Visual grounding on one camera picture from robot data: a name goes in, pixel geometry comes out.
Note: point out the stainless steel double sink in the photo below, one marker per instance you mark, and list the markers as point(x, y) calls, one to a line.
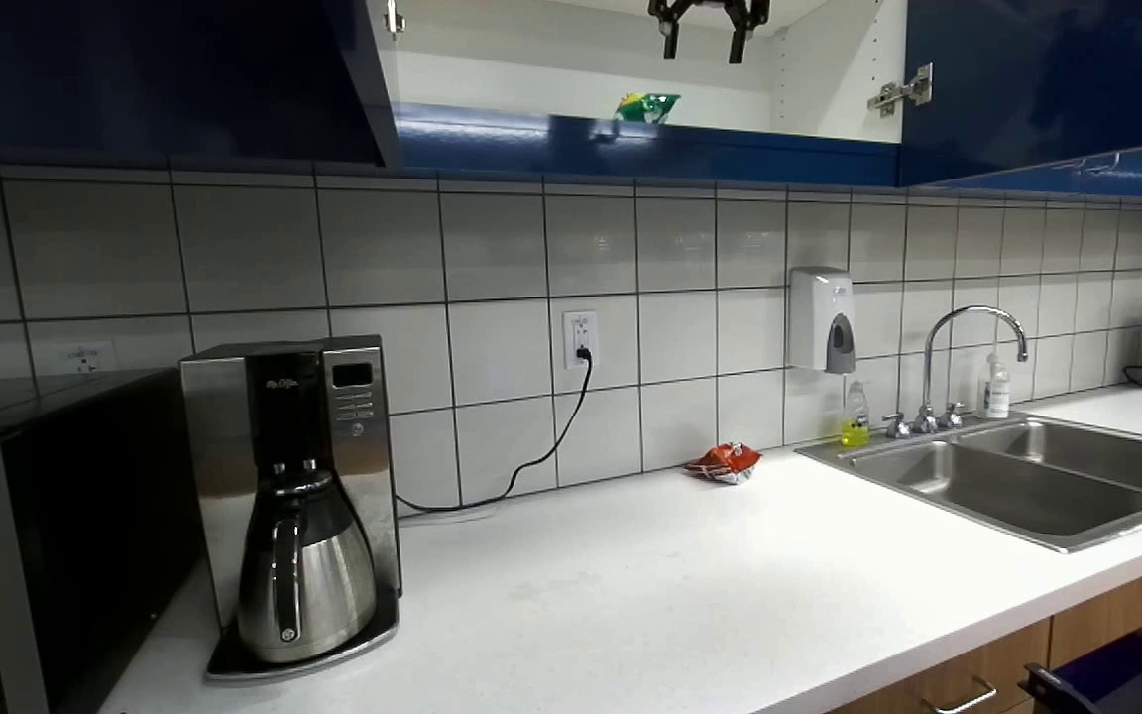
point(1033, 481)

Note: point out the wooden base cabinet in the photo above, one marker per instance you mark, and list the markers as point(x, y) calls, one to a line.
point(1129, 607)

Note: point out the green Lays chip bag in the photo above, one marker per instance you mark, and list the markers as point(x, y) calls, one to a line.
point(646, 105)

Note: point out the white open wall cabinet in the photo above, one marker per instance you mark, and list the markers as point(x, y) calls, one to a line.
point(517, 65)

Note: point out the blue closed wall cabinet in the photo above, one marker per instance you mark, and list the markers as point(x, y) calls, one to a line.
point(135, 73)

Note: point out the white wall outlet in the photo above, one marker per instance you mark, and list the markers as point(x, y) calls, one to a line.
point(580, 338)

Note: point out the small white pump bottle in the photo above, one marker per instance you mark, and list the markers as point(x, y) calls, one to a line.
point(996, 392)

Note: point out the blue chair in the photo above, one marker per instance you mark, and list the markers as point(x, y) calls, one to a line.
point(1129, 682)

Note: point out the blue open cabinet door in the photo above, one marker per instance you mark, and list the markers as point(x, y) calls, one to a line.
point(1060, 83)

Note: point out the black and silver microwave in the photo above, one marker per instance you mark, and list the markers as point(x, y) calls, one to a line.
point(58, 559)

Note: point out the chrome kitchen faucet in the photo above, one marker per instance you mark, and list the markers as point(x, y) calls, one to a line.
point(962, 330)

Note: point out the yellow dish soap bottle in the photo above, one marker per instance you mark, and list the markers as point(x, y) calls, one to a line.
point(850, 421)

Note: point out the stainless steel coffee maker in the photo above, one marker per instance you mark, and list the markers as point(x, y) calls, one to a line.
point(333, 412)

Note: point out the metal cabinet hinge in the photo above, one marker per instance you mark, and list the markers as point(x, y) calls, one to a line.
point(901, 89)

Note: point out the stainless steel coffee carafe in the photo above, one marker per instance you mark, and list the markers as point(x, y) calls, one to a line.
point(305, 582)

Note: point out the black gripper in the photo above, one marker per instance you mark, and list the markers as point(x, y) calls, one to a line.
point(710, 7)

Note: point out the white wall soap dispenser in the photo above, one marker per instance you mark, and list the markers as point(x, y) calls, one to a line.
point(818, 321)

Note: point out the red snack bag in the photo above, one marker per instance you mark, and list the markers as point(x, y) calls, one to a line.
point(728, 463)

